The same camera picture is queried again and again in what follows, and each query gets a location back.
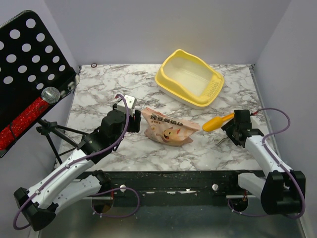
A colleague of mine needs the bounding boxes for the pink cat litter bag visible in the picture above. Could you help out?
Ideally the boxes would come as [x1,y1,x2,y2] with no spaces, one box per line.
[141,108,201,146]

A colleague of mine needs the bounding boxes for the yellow plastic litter scoop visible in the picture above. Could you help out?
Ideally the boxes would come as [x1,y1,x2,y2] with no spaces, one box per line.
[202,113,234,132]

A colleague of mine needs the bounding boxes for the yellow plastic litter box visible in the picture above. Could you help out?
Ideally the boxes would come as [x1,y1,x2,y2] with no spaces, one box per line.
[155,49,224,109]

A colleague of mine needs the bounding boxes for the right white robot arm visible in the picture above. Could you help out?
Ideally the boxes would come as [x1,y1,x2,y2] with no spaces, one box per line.
[221,110,306,219]

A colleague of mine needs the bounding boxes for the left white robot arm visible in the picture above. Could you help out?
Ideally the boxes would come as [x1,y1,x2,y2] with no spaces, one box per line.
[13,102,141,231]

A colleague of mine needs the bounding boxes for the black tripod stand legs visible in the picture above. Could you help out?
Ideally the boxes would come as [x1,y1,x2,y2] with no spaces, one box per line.
[36,119,87,161]

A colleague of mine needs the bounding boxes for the red glitter microphone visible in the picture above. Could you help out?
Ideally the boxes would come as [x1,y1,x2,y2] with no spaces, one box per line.
[0,87,60,151]

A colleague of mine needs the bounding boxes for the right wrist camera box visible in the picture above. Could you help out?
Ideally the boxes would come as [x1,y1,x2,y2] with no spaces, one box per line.
[251,116,261,129]

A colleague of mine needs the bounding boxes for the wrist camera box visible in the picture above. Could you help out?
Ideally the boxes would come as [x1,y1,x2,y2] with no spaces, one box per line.
[251,116,261,129]
[116,95,136,116]

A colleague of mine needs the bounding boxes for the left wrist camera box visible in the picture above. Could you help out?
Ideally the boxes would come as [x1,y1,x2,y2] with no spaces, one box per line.
[116,95,136,116]

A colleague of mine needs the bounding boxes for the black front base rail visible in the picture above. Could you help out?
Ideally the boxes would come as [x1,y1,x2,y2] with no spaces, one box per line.
[74,170,278,208]

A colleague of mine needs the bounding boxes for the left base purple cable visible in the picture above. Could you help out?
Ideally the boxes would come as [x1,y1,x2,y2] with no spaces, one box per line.
[93,185,141,219]

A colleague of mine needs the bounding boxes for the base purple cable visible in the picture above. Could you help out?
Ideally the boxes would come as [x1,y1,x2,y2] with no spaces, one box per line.
[227,195,273,217]
[93,185,141,219]

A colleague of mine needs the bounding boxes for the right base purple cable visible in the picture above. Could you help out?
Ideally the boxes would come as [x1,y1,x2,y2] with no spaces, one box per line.
[227,195,273,217]

